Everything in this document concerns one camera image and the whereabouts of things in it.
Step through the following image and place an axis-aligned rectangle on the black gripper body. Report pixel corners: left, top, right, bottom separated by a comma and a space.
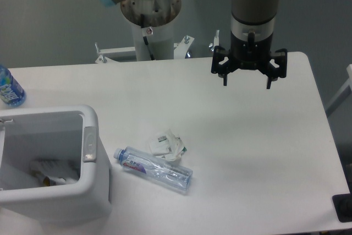
227, 33, 273, 70

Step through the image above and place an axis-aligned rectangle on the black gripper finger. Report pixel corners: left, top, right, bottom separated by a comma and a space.
258, 48, 288, 89
211, 46, 240, 86

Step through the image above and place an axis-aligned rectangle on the white paper wrapper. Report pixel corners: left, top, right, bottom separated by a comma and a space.
147, 129, 187, 162

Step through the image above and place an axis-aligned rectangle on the crushed clear plastic bottle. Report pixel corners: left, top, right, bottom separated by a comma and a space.
113, 146, 193, 193

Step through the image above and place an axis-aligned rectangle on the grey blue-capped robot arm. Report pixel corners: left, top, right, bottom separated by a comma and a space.
100, 0, 288, 83

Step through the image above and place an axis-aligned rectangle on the white plastic trash can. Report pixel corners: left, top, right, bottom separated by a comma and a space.
1, 105, 112, 222

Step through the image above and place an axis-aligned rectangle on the trash inside the can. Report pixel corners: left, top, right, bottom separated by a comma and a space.
30, 160, 80, 187

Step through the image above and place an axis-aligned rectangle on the blue labelled water bottle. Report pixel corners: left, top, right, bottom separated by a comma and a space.
1, 65, 26, 107

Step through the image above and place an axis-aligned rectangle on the white pedestal base frame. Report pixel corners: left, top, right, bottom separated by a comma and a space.
94, 29, 221, 64

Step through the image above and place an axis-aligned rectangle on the white frame at right edge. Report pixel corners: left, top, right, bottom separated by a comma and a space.
325, 64, 351, 117

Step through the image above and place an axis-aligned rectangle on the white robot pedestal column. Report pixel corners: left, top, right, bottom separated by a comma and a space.
120, 0, 182, 46

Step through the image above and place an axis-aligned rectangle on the black cable on pedestal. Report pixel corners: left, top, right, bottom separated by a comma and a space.
140, 13, 156, 61

